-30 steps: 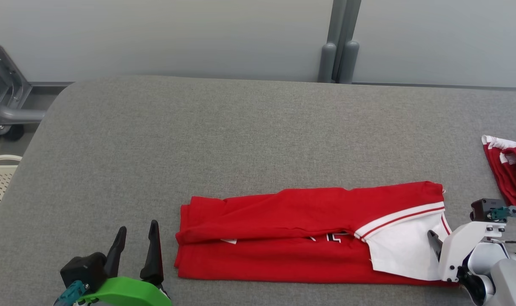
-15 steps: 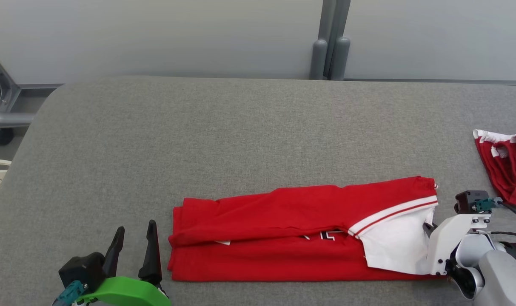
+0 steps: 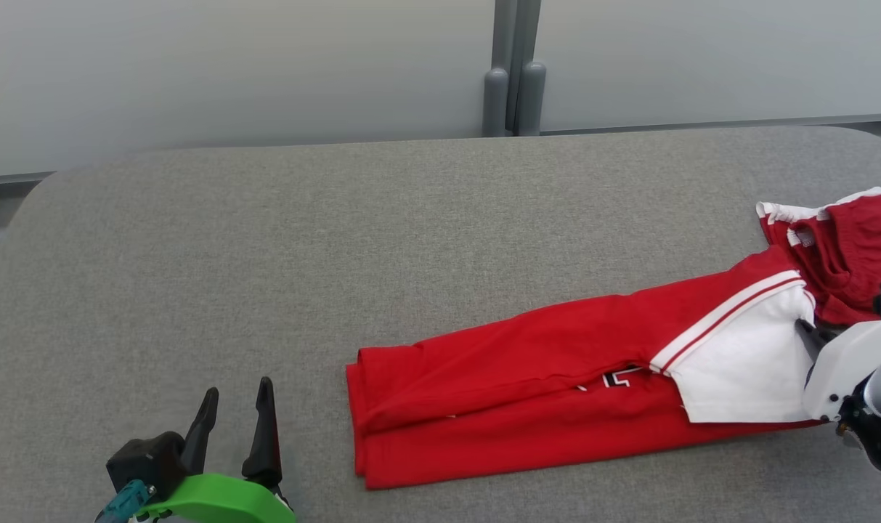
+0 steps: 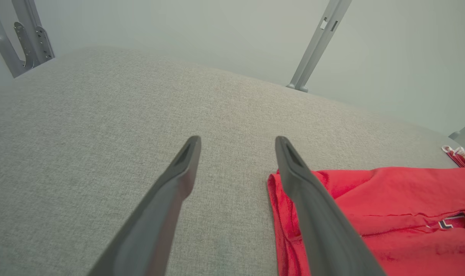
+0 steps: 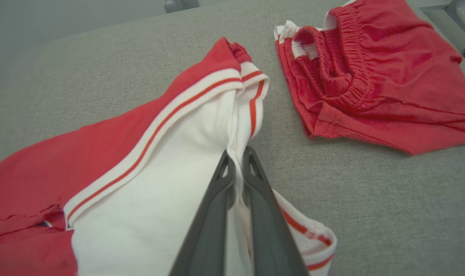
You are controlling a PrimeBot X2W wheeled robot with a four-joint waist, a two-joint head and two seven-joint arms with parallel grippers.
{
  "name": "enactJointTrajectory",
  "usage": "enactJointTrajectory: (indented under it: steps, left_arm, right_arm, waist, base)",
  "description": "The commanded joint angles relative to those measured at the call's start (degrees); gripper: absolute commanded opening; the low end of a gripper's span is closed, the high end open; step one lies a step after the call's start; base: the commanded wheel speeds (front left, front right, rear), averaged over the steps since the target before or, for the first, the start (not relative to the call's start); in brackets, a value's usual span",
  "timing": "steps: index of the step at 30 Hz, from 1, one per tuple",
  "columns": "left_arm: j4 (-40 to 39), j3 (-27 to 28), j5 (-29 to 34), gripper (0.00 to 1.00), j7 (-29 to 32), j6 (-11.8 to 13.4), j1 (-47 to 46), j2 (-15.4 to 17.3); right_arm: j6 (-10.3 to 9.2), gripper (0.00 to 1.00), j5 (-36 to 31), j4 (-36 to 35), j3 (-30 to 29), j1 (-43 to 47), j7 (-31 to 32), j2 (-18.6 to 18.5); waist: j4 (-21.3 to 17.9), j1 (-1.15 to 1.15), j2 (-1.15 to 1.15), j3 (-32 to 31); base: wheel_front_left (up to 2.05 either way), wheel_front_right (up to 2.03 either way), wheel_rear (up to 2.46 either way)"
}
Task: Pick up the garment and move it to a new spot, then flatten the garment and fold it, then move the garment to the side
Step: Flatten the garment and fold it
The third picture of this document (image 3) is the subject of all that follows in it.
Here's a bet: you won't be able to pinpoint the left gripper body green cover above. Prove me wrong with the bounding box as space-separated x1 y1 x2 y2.
139 472 296 523

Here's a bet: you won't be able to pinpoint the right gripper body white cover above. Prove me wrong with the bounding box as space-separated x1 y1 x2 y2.
803 320 881 423

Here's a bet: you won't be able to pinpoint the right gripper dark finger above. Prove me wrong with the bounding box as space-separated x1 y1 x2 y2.
796 318 835 364

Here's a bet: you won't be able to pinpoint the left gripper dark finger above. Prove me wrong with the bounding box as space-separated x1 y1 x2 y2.
182 387 220 474
241 376 283 487

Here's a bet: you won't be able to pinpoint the red shorts white waistband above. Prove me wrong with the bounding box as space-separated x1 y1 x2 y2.
756 187 881 328

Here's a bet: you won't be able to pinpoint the red basketball jersey white sleeves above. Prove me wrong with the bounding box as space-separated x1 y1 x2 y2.
346 246 829 491

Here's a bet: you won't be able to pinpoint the grey fabric sofa cushion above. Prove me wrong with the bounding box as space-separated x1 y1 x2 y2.
0 126 881 523

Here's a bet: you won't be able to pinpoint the grey partition upright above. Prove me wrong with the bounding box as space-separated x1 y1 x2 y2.
492 0 519 73
509 0 543 135

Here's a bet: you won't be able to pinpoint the left teal cable connector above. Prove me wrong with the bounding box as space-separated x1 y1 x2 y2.
94 479 156 523

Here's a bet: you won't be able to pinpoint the grey rounded partition post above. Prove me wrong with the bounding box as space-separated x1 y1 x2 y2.
517 61 547 137
483 68 510 137

